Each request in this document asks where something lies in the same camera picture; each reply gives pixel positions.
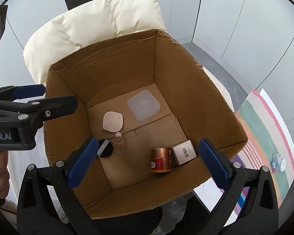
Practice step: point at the person's dark pants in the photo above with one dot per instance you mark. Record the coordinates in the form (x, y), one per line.
(137, 222)

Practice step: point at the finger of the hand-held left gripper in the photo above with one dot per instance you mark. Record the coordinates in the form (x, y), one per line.
(30, 91)
(61, 104)

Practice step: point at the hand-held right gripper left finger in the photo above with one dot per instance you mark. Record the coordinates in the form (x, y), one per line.
(83, 161)

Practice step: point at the black round disc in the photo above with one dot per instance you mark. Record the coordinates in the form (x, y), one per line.
(107, 149)

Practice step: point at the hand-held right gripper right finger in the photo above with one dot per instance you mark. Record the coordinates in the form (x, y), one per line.
(214, 164)

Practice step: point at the white square plastic container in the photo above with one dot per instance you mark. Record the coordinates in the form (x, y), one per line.
(143, 105)

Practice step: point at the pink rounded makeup sponge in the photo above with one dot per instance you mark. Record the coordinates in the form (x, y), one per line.
(112, 122)

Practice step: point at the blue and white small gadget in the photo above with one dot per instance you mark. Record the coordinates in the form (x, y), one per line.
(275, 162)

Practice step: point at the pastel striped mat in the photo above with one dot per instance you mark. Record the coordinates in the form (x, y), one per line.
(259, 127)

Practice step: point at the red and gold can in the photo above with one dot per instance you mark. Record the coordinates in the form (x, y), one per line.
(161, 160)

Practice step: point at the small round white gadget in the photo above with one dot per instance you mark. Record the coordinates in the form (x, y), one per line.
(282, 164)

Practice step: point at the brown cardboard box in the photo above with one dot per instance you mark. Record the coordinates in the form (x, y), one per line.
(193, 98)

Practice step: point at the small clear plastic bottle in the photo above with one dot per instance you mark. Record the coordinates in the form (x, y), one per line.
(119, 144)

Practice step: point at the person's left hand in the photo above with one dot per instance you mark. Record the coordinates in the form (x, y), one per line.
(1, 176)

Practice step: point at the cream padded chair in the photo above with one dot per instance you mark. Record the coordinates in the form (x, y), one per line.
(93, 27)

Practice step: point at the small white barcode box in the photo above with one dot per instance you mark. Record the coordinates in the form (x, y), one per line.
(185, 153)

